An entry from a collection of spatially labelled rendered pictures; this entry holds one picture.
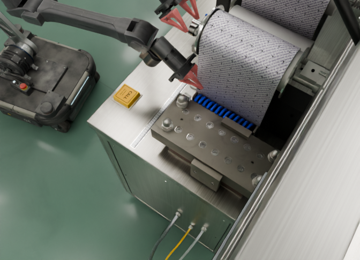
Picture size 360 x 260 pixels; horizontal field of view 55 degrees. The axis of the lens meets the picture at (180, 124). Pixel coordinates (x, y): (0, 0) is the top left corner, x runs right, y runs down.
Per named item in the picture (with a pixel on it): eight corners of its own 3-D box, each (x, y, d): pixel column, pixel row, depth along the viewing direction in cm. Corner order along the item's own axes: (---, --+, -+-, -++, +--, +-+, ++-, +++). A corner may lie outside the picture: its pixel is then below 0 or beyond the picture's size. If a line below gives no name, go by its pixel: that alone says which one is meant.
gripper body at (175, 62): (171, 84, 109) (154, 67, 107) (189, 62, 113) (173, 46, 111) (180, 78, 103) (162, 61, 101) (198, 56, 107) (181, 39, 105)
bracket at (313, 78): (306, 64, 87) (309, 59, 86) (328, 74, 86) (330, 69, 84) (298, 77, 86) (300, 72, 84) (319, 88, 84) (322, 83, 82)
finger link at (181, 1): (182, 32, 99) (160, 7, 96) (195, 17, 102) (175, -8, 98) (195, 26, 93) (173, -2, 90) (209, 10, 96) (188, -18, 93)
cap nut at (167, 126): (165, 119, 108) (165, 112, 104) (175, 125, 107) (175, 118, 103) (159, 127, 107) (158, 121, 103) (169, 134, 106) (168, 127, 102)
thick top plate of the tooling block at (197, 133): (179, 102, 118) (179, 92, 113) (285, 164, 107) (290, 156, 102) (151, 136, 112) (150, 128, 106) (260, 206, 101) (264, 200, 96)
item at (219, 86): (196, 91, 115) (199, 57, 98) (259, 127, 108) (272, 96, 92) (195, 93, 114) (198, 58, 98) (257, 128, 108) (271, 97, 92)
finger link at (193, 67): (190, 100, 111) (169, 80, 109) (202, 84, 114) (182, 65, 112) (200, 95, 105) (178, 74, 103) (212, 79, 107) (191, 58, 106)
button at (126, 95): (125, 86, 129) (124, 82, 127) (140, 95, 127) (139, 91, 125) (113, 99, 127) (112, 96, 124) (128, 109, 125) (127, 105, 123)
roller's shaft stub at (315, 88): (295, 73, 92) (301, 62, 88) (320, 85, 90) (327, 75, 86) (289, 84, 90) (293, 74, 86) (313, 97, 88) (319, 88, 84)
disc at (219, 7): (222, 28, 105) (224, -8, 91) (223, 28, 105) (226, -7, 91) (195, 63, 101) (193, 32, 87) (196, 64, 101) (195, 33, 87)
